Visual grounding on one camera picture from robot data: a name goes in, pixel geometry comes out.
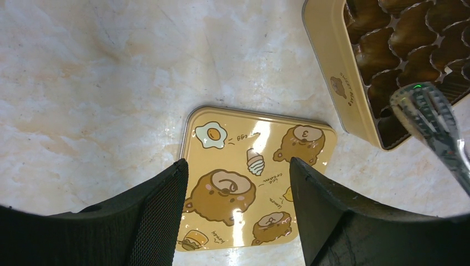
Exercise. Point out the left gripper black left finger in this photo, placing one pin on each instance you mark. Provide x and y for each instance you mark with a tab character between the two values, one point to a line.
137	227

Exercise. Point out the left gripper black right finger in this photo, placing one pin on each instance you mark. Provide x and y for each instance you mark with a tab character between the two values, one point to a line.
338	226

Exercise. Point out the yellow bear tin lid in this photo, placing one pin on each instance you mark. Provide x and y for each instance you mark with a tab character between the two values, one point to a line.
239	192

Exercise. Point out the silver metal tongs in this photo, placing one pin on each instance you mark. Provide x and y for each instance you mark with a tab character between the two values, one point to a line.
428	116

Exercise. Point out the gold chocolate tin box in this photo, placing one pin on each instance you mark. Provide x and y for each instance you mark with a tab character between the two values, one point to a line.
369	49

